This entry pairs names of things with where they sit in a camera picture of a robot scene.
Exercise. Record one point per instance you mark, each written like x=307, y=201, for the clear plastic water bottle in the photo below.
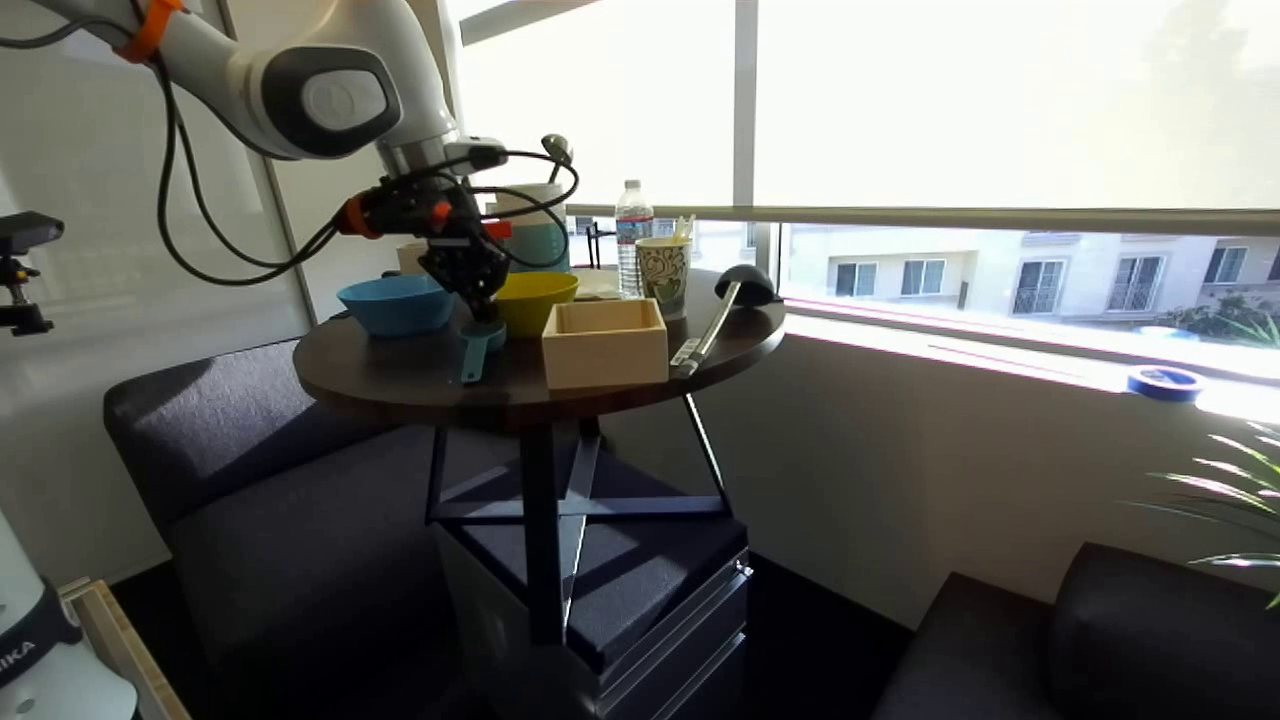
x=634, y=232

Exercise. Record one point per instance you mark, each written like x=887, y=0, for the white roller window blind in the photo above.
x=625, y=94
x=1015, y=103

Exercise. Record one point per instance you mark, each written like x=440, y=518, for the blue tape roll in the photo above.
x=1163, y=385

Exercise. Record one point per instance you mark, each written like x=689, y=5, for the round dark wooden table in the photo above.
x=402, y=373

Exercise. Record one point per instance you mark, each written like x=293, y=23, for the yellow plastic bowl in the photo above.
x=542, y=301

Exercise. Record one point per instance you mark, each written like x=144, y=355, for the white and teal striped canister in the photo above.
x=542, y=242

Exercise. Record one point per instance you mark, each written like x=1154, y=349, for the black camera tripod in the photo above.
x=23, y=267

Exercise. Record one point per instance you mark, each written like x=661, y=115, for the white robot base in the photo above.
x=44, y=664

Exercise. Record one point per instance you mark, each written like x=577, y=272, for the black leather armchair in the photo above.
x=1132, y=643

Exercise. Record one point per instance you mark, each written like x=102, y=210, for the light wooden box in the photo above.
x=601, y=355

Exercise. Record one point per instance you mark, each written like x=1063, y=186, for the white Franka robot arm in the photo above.
x=321, y=94

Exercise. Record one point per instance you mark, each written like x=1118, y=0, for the blue plastic bowl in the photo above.
x=392, y=306

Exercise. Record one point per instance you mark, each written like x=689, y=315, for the blue plastic ladle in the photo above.
x=477, y=358

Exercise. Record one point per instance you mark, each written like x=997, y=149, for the floral patterned cup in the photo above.
x=661, y=272

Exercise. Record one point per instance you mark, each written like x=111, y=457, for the metal spoon in canister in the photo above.
x=556, y=147

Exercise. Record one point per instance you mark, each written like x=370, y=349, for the dark grey fabric sofa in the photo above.
x=264, y=534

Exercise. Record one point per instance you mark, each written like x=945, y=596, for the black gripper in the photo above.
x=462, y=242

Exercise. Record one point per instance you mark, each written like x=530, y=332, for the green leafy plant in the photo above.
x=1235, y=484

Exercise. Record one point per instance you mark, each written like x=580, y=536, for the light wooden frame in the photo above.
x=126, y=647

